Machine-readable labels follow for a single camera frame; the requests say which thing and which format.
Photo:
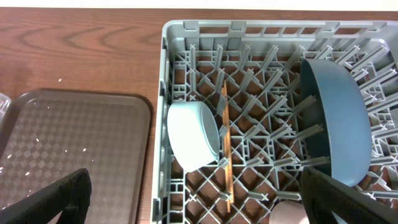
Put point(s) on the light blue rice bowl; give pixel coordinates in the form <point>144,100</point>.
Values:
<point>193,134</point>

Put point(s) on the brown plastic serving tray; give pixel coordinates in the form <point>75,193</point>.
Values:
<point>48,134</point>

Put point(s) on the clear plastic bin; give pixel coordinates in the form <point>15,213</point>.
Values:
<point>5,102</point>

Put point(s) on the dark blue bowl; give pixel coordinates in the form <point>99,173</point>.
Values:
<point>339,109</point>

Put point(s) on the wooden chopstick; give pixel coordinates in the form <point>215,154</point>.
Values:
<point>227,150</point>

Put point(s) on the grey dishwasher rack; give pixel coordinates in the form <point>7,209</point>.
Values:
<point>247,72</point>

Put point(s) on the pink cup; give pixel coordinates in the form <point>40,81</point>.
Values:
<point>288,212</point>

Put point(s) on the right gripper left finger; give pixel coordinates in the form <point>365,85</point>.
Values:
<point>68,198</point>

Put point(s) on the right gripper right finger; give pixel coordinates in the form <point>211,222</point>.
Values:
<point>325,198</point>

